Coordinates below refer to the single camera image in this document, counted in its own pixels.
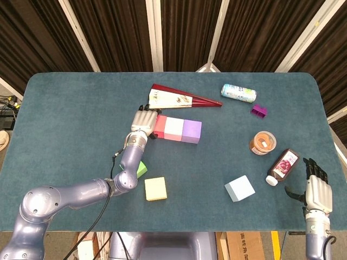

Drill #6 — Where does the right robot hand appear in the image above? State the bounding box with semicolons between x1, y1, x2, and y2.
284;158;333;214

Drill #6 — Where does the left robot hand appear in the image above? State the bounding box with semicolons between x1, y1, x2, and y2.
131;103;163;139

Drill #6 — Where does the red cube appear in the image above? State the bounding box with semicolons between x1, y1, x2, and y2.
153;114;168;139

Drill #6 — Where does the purple cube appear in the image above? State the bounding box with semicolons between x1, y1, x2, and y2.
181;119;203;144

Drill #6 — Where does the light blue cube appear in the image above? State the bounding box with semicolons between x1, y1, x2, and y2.
224;174;256;203

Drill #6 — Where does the pink cube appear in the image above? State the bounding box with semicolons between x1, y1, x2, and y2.
163;116;185;141

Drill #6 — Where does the red folding paper fan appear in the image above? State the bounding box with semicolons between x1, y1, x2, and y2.
147;83;223;110

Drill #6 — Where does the brown bottle with grape label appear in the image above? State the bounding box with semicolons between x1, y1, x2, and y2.
265;148;301;186

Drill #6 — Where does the green cube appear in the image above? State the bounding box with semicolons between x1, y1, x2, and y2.
137;160;149;179

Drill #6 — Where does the teal felt table cover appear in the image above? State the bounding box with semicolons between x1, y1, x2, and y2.
0;71;342;233

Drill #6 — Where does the yellow cube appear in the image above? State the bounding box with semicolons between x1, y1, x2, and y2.
144;177;168;202

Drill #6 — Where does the clear tub of rubber bands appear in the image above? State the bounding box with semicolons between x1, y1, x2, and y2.
248;131;278;156

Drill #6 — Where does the dark brown curtain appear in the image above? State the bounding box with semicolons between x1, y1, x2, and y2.
0;0;347;141

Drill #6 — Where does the brown cardboard box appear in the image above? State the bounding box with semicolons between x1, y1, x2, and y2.
226;231;265;260

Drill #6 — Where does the printed drink can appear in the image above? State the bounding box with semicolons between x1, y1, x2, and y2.
221;83;258;104

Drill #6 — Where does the small purple plastic brick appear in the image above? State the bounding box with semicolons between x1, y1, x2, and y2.
250;103;268;120

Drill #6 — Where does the wooden plank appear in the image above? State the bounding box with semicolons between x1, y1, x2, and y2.
219;232;230;260

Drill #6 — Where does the grey robot torso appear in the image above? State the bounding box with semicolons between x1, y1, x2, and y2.
108;231;219;260

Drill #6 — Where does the white cardboard box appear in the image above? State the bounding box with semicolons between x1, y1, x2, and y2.
66;231;112;260

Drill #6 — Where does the beige shoe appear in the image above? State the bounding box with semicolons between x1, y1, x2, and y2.
0;131;10;152

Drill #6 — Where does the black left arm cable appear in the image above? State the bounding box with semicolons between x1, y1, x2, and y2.
63;146;128;260

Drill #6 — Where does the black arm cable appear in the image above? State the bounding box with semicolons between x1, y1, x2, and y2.
63;146;128;260
323;235;337;260

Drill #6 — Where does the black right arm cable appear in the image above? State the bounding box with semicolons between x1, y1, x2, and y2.
323;235;337;260

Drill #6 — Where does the white partition frame post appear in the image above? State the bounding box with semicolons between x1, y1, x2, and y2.
326;108;347;125
0;77;24;101
58;0;101;73
145;0;164;73
275;0;333;73
195;0;231;73

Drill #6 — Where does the black cable bundle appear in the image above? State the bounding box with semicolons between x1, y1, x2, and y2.
0;94;20;129

